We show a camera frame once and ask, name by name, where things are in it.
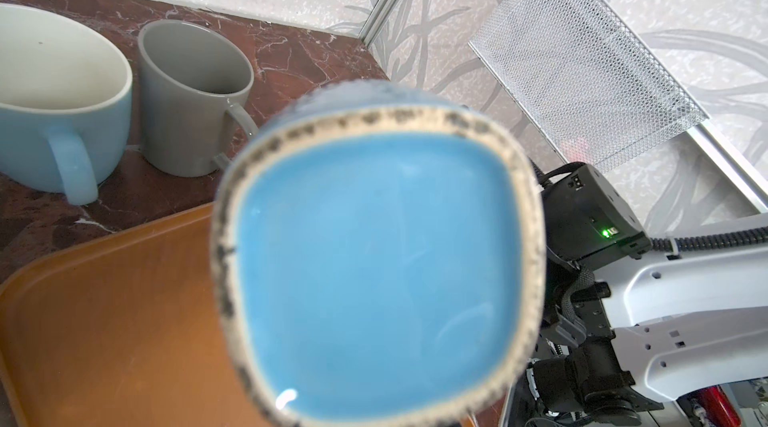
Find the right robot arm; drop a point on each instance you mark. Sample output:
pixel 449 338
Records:
pixel 644 320

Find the blue speckled mug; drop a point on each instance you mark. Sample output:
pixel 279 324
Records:
pixel 378 257

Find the orange rubber tray mat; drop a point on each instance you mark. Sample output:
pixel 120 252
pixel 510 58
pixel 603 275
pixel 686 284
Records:
pixel 121 331

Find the white wire basket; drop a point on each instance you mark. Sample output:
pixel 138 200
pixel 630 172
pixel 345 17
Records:
pixel 588 83

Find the light blue mug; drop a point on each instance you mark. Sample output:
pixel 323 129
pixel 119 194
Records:
pixel 65 103

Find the grey mug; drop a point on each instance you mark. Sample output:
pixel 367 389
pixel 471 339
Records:
pixel 194 85

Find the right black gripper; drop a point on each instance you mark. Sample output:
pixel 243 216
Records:
pixel 573 309

